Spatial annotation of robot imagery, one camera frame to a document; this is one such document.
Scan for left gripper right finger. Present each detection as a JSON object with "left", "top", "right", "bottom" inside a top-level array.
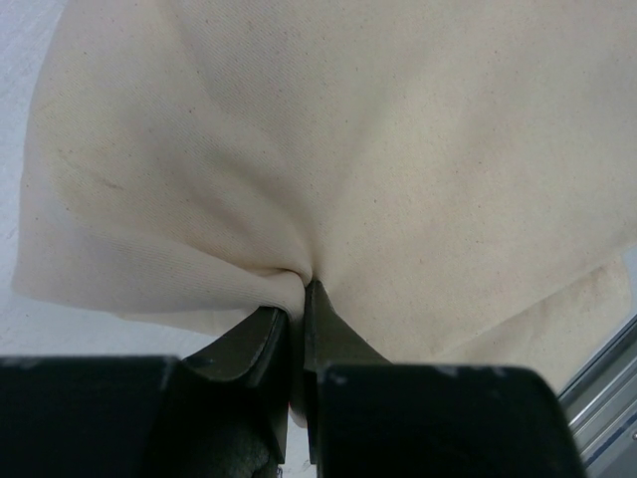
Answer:
[{"left": 303, "top": 281, "right": 393, "bottom": 468}]

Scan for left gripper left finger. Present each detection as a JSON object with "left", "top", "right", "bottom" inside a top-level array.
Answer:
[{"left": 182, "top": 308, "right": 290, "bottom": 463}]

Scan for beige cloth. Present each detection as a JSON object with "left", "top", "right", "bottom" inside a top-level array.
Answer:
[{"left": 13, "top": 1, "right": 636, "bottom": 389}]

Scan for aluminium rail frame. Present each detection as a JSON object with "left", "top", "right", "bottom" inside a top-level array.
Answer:
[{"left": 559, "top": 319, "right": 637, "bottom": 478}]

